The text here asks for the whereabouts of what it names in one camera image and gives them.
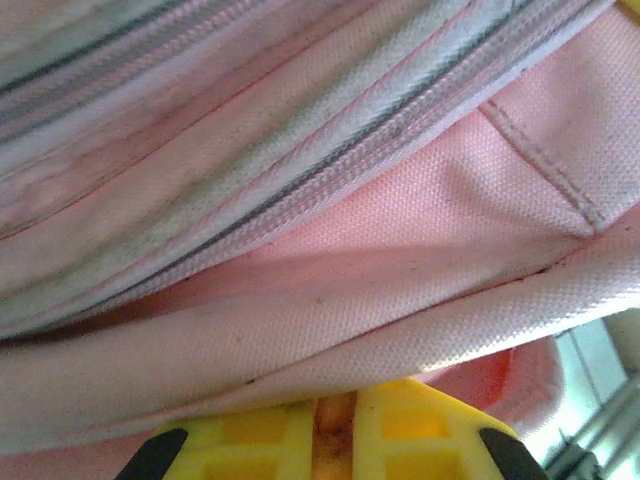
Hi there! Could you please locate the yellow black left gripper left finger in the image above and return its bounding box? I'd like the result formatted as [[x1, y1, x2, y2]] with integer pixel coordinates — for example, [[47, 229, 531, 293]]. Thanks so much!
[[113, 402, 317, 480]]

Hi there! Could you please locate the pink student backpack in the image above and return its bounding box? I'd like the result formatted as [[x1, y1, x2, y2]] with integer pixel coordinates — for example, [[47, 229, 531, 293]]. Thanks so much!
[[0, 0, 640, 480]]

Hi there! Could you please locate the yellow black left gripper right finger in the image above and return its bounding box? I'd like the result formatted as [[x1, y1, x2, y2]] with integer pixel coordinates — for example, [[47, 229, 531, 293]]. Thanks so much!
[[353, 378, 551, 480]]

